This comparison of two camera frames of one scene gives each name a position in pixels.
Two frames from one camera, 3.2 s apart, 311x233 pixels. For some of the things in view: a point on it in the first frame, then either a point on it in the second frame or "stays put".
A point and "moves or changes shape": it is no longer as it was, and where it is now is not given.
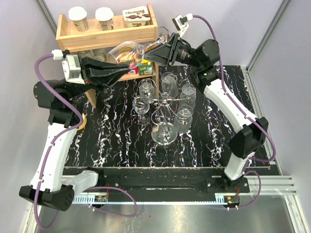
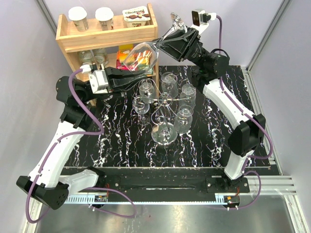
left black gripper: [99, 74] → [120, 79]
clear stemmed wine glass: [130, 55] moves or changes shape
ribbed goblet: [169, 84] stays put
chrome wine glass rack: [164, 132] stays put
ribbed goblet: [188, 95] stays put
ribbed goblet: [147, 93] stays put
